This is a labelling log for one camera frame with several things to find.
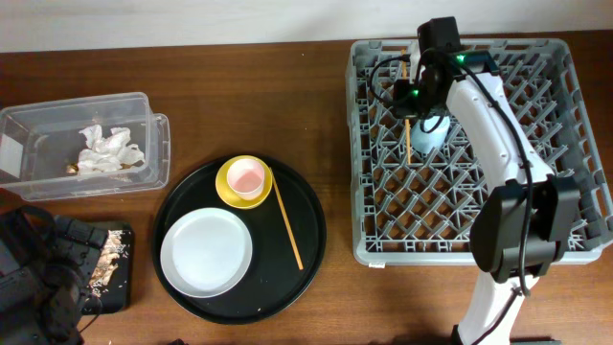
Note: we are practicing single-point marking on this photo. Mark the grey plastic dishwasher rack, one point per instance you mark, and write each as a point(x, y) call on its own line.
point(421, 214)

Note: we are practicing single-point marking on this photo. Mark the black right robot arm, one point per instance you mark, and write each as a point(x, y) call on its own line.
point(523, 227)

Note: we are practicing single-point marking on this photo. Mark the yellow saucer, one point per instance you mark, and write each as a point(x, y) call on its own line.
point(230, 196)

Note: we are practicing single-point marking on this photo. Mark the black rectangular tray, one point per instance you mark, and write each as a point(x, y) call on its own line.
point(118, 295)

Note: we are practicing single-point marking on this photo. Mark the grey round plate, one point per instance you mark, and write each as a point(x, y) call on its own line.
point(206, 252)

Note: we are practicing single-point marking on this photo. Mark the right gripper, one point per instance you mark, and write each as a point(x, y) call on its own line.
point(405, 105)

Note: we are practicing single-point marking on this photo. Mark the round black tray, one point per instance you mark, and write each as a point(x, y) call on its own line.
point(273, 280)

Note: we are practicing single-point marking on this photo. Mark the white napkin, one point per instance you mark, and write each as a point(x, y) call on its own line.
point(107, 154)

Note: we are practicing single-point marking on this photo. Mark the food scraps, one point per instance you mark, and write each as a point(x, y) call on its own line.
point(112, 251)

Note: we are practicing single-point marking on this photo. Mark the pink cup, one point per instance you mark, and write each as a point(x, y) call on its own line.
point(246, 176)

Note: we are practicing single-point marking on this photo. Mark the clear plastic waste bin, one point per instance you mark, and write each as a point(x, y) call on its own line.
point(40, 142)

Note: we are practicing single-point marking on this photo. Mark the light blue cup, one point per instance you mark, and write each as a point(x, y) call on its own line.
point(430, 133)

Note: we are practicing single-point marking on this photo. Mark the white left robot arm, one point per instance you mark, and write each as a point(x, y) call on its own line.
point(47, 263)

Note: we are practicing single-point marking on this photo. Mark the wooden chopstick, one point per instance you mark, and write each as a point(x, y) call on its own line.
point(287, 224)
point(405, 77)

